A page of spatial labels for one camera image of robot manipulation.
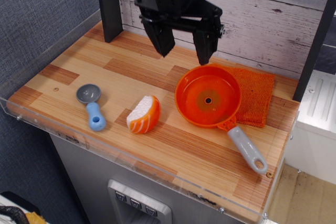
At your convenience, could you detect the black right vertical post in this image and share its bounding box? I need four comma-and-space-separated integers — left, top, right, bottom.
292, 0, 335, 102

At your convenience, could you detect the blue spoon grey bowl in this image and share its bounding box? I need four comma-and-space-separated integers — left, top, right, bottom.
76, 83, 107, 132

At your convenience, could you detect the toy salmon sushi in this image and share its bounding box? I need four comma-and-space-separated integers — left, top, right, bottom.
127, 95, 161, 134

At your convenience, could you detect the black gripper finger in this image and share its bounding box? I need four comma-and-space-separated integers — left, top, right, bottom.
193, 30, 218, 65
143, 22, 175, 57

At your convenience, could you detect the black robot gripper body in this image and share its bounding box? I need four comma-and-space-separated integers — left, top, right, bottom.
134, 0, 224, 37

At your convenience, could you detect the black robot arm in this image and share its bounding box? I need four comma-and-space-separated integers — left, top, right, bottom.
134, 0, 224, 65

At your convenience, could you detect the yellow object bottom left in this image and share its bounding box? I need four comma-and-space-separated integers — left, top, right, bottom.
25, 212, 47, 224

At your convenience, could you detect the grey cabinet with dispenser panel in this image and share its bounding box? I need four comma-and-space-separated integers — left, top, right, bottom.
51, 135, 239, 223

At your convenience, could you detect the black vertical post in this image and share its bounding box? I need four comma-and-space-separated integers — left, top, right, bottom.
292, 0, 335, 102
99, 0, 123, 42

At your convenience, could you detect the black left vertical post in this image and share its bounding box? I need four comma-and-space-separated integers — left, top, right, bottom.
99, 0, 123, 42

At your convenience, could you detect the orange folded cloth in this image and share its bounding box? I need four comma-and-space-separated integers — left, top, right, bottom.
223, 63, 276, 129

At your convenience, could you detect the white side unit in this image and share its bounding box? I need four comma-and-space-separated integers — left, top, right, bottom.
285, 70, 335, 184

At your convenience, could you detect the clear acrylic table guard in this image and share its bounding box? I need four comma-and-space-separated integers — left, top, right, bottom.
1, 9, 298, 223

